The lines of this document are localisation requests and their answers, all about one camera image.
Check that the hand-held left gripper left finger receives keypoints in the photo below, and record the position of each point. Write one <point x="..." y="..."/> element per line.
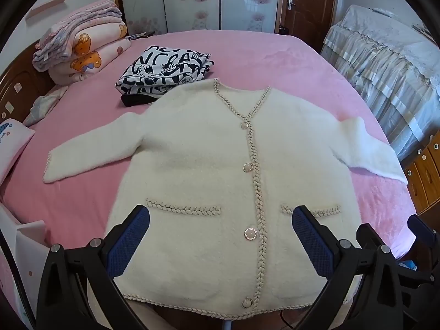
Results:
<point x="129" y="244"/>

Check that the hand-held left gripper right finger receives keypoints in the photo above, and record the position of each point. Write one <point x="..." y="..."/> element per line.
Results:
<point x="311" y="244"/>

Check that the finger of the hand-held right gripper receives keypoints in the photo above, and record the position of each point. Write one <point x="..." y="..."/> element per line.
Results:
<point x="420" y="230"/>

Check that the white fluffy braid-trimmed cardigan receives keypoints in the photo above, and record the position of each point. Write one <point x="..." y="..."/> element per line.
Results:
<point x="199" y="151"/>

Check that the wooden drawer cabinet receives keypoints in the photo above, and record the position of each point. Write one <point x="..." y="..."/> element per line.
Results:
<point x="424" y="175"/>

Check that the black folded garment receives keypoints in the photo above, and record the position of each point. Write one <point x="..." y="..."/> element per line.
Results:
<point x="135" y="101"/>

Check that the white printed pillow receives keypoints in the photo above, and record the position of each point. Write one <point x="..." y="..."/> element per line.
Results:
<point x="12" y="144"/>

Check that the small white cloth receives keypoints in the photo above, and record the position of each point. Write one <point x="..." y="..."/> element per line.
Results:
<point x="43" y="105"/>

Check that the black and white printed garment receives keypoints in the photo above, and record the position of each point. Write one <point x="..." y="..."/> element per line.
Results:
<point x="161" y="68"/>

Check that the pink plush bed blanket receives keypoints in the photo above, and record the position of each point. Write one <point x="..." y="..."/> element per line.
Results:
<point x="275" y="58"/>

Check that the wooden headboard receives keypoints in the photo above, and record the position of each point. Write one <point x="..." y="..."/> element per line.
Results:
<point x="17" y="89"/>

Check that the pink bear-print quilt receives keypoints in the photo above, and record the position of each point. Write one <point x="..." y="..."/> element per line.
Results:
<point x="92" y="55"/>

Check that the pink striped folded blanket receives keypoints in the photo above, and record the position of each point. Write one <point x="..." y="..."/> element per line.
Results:
<point x="79" y="17"/>

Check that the brown wooden door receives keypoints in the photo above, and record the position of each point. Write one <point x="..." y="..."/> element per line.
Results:
<point x="312" y="3"/>

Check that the flower-print sliding wardrobe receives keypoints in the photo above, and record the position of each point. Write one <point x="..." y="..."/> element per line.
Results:
<point x="192" y="0"/>

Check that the pink wall shelf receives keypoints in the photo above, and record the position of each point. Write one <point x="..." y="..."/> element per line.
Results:
<point x="48" y="7"/>

